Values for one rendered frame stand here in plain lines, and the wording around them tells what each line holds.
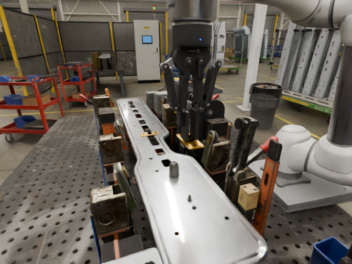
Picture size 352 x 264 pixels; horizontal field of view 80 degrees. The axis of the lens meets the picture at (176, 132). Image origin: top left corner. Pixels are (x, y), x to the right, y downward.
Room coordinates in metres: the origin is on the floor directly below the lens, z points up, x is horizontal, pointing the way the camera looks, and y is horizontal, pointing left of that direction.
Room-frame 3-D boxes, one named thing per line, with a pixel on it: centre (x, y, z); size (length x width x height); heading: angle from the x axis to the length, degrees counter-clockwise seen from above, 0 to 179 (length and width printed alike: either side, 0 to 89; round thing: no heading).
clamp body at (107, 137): (0.77, 0.27, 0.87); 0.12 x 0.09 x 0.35; 110
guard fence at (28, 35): (6.11, 3.61, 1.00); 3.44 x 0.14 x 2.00; 12
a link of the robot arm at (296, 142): (0.92, -0.57, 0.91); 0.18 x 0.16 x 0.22; 41
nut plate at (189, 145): (0.44, -0.03, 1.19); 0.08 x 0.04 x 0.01; 20
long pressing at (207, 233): (0.90, 0.14, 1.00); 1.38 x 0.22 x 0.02; 20
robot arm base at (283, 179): (0.94, -0.57, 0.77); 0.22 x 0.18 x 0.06; 11
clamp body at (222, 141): (0.68, -0.16, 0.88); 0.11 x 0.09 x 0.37; 110
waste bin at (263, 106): (3.48, -1.50, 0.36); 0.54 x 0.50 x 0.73; 102
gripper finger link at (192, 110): (0.45, -0.04, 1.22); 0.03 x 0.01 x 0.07; 20
